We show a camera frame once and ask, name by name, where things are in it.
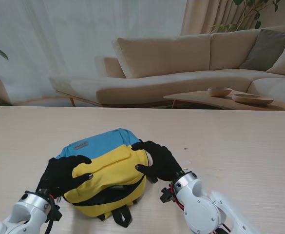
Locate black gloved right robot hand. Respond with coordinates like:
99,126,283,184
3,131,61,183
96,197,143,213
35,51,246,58
131,140,184,182

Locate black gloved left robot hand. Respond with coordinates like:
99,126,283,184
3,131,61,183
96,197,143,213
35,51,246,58
36,155,94,198

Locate blue and yellow school backpack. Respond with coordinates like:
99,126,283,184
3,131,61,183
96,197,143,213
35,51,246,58
56,128,159,228

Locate wooden coffee table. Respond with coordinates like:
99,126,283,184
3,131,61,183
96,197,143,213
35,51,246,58
163,89,285,116

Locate beige sofa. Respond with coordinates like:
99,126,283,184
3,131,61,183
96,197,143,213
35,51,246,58
49,24,285,108

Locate small deep wooden bowl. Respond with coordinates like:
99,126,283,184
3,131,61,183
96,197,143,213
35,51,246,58
207,87,233,98

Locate wide shallow wooden bowl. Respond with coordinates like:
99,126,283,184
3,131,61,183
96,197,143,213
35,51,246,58
231,94,274,105

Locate white sheer curtain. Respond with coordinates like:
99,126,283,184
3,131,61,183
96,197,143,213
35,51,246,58
0,0,189,106

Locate beige curtain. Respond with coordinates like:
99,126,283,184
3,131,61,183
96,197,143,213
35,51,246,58
180,0,264,36

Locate tall green leafy plant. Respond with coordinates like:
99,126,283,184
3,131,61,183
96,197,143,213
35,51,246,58
211,0,282,34

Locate grey sofa cushion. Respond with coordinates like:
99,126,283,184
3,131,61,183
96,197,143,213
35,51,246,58
239,28,285,71

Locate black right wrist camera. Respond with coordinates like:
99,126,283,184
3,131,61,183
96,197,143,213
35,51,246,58
160,186,176,203

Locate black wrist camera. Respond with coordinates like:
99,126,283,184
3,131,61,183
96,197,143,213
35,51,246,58
51,204,63,223
160,186,176,203

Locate right arm red black cables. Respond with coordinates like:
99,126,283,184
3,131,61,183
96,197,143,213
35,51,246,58
169,182,186,211

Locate arm red black cables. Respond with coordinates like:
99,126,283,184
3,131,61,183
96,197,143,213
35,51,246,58
169,182,186,211
44,194,60,234

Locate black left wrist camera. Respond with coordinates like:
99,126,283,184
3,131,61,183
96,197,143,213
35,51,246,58
51,204,63,223

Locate left arm red black cables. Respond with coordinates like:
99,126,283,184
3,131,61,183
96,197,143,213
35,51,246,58
44,194,60,234

